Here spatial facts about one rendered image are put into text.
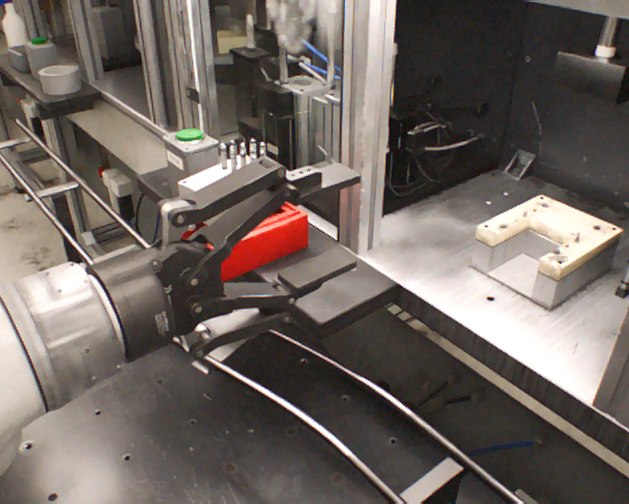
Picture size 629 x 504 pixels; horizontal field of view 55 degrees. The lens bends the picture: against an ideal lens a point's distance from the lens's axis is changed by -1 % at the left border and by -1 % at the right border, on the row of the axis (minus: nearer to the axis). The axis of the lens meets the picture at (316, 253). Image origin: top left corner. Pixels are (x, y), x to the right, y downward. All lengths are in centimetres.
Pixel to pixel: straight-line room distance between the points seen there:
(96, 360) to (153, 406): 59
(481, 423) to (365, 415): 25
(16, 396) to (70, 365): 3
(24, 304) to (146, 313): 8
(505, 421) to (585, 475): 14
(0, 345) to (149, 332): 9
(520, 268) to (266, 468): 45
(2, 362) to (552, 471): 87
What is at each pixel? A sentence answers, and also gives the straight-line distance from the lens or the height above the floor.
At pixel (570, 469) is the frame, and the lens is 105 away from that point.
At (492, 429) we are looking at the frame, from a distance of 111.
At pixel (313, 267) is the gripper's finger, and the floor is 108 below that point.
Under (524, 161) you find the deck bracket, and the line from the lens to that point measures 117.
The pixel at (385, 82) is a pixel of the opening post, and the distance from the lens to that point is 80.
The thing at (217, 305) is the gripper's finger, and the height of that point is 111.
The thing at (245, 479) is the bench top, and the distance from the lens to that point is 89.
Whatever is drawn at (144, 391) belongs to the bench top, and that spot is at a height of 68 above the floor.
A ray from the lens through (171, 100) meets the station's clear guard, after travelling 133.
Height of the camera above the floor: 139
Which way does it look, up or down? 33 degrees down
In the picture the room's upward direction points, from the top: straight up
